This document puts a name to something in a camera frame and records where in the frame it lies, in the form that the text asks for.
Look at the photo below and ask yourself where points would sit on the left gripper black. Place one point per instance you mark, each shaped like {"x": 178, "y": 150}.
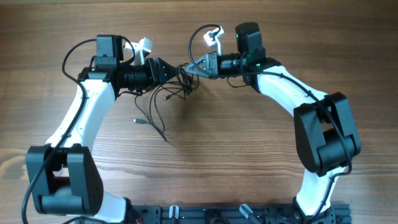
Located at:
{"x": 157, "y": 72}

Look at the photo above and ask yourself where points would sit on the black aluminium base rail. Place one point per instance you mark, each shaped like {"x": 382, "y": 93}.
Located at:
{"x": 266, "y": 214}

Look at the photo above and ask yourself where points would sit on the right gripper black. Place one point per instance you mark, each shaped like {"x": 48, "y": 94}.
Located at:
{"x": 213, "y": 63}

